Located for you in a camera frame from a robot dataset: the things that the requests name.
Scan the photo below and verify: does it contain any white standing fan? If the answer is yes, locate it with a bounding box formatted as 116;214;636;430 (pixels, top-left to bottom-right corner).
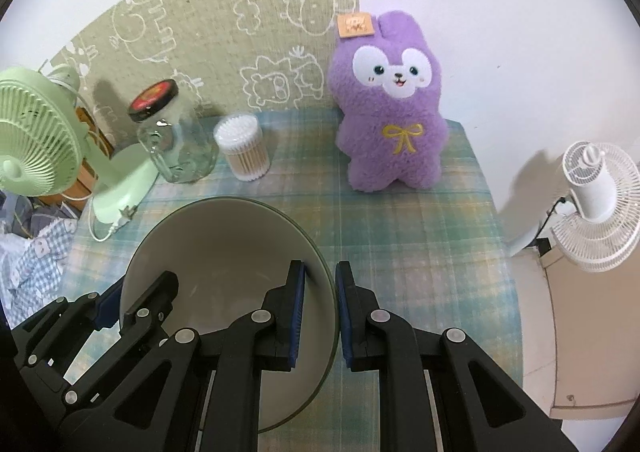
510;141;640;273

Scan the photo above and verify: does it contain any green printed wall mat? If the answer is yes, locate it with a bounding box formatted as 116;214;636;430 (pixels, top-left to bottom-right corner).
50;0;362;143

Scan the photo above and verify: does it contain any white fan cable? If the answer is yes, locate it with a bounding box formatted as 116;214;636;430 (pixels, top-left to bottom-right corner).
89;206;137;243

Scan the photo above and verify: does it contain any purple plush toy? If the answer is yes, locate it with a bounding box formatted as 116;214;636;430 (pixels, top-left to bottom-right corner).
330;9;449;193

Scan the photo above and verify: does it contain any large floral bowl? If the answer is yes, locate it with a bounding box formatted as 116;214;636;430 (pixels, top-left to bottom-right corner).
120;197;338;434

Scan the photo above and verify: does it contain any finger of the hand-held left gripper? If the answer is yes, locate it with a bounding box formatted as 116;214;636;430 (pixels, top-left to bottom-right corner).
10;279;125;373
61;271;180;414

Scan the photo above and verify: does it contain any plaid tablecloth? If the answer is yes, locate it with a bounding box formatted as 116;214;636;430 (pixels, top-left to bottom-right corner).
65;107;521;452

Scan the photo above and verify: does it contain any wooden chair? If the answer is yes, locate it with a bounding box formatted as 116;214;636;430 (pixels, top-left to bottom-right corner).
65;107;116;203

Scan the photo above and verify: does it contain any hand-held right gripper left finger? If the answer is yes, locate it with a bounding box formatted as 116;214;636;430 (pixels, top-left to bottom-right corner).
57;259;307;452

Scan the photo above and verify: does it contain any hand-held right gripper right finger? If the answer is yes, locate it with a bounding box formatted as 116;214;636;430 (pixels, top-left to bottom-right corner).
334;260;576;452

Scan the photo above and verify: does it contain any cotton swab container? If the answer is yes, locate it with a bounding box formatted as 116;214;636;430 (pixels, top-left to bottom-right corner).
213;114;271;183

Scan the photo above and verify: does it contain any blue checked cloth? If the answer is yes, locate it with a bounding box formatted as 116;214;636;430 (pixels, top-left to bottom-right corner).
0;192;78;323

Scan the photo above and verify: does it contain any glass jar black lid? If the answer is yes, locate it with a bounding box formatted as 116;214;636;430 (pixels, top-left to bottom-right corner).
128;79;219;184

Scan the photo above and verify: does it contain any black fan cable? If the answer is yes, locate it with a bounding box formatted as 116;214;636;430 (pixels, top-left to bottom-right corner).
537;197;571;245

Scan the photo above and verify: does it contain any green desk fan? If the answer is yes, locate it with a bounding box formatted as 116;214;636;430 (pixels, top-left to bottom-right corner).
0;66;161;225

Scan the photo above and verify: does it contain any beige door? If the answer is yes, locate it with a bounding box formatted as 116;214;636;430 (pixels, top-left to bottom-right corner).
510;242;640;420

